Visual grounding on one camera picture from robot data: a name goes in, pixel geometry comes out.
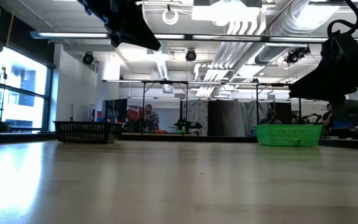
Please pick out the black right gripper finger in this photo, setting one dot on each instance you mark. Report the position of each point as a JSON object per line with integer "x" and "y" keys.
{"x": 315, "y": 85}

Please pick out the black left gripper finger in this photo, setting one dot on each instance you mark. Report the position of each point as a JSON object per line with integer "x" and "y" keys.
{"x": 138, "y": 37}

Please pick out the person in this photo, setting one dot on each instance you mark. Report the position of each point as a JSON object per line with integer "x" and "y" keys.
{"x": 151, "y": 119}
{"x": 270, "y": 117}
{"x": 327, "y": 115}

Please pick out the black ceiling spotlight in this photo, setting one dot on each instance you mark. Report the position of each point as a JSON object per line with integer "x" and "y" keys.
{"x": 295, "y": 56}
{"x": 190, "y": 55}
{"x": 88, "y": 58}

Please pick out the black monitor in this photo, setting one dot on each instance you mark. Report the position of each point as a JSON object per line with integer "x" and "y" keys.
{"x": 117, "y": 110}
{"x": 353, "y": 116}

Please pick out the green plastic basket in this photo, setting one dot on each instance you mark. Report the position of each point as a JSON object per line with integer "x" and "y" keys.
{"x": 287, "y": 135}

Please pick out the grey curtain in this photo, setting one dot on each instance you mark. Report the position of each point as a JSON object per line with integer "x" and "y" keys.
{"x": 228, "y": 116}

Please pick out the black plastic basket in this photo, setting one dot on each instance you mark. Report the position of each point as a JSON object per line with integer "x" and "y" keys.
{"x": 85, "y": 132}

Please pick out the black workstation frame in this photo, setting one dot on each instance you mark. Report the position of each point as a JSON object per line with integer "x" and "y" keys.
{"x": 144, "y": 102}

